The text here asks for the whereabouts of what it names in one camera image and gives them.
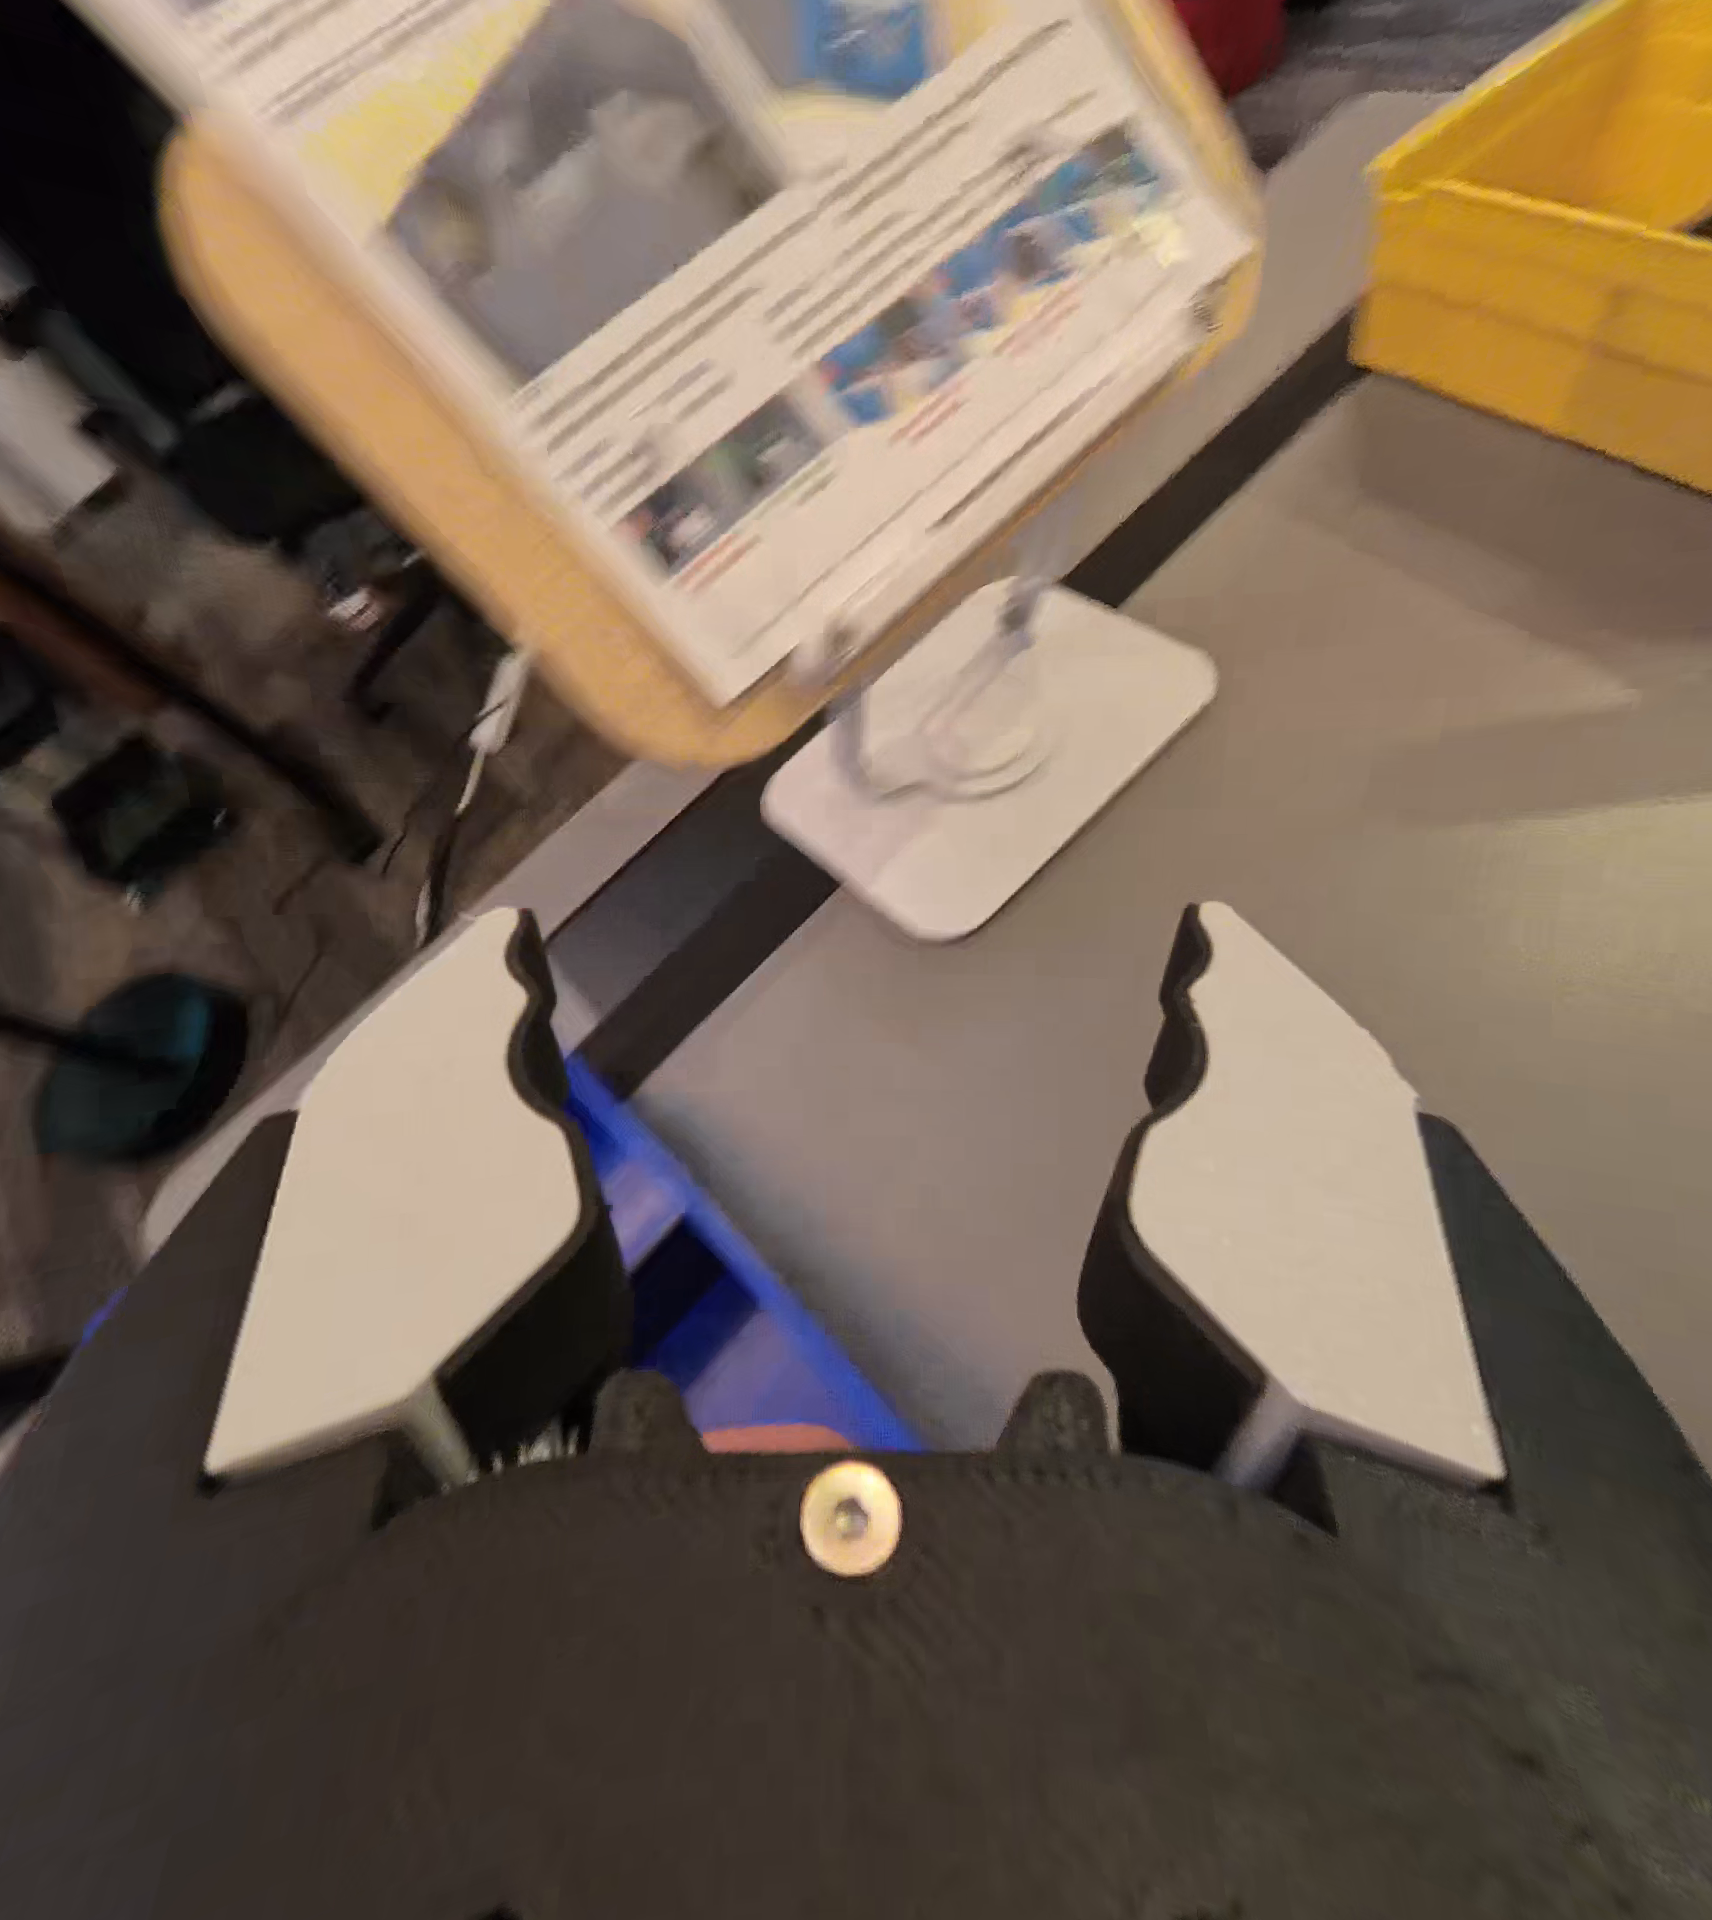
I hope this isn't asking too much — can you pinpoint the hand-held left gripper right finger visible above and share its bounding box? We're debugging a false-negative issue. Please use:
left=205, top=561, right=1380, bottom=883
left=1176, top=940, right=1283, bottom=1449
left=1077, top=901, right=1508, bottom=1493

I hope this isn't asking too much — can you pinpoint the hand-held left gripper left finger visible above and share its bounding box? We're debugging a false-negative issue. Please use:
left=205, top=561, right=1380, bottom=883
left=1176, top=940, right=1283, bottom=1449
left=199, top=905, right=636, bottom=1493

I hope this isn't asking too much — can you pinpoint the blue plastic bin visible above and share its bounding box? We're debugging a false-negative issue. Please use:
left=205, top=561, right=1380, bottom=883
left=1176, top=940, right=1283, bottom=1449
left=563, top=1053, right=928, bottom=1457

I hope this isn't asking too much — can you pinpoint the yellow plastic bin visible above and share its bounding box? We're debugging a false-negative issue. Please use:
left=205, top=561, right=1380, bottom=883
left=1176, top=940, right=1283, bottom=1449
left=1350, top=0, right=1712, bottom=528

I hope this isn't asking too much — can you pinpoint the red tote bag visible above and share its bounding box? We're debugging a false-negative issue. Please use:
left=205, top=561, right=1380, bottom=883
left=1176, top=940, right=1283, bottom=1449
left=1168, top=0, right=1283, bottom=96

